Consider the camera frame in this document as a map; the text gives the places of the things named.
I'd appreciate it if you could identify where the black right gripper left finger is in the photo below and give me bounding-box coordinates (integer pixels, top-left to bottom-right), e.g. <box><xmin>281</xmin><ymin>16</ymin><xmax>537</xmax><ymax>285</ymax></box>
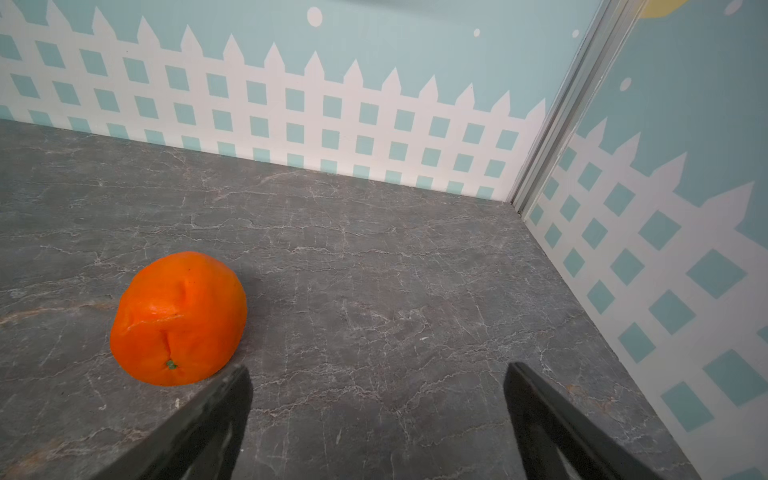
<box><xmin>94</xmin><ymin>365</ymin><xmax>253</xmax><ymax>480</ymax></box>

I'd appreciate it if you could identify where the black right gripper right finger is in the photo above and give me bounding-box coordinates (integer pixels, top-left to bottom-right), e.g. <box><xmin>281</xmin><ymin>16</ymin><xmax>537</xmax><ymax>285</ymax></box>
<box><xmin>503</xmin><ymin>362</ymin><xmax>659</xmax><ymax>480</ymax></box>

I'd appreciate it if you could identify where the dented orange fake fruit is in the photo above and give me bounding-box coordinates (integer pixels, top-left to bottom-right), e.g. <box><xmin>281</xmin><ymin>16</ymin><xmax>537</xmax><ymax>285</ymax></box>
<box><xmin>110</xmin><ymin>252</ymin><xmax>247</xmax><ymax>387</ymax></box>

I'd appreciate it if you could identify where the aluminium corner frame post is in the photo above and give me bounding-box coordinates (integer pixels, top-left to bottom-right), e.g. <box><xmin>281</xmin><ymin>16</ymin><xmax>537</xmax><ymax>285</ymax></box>
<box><xmin>508</xmin><ymin>0</ymin><xmax>646</xmax><ymax>218</ymax></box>

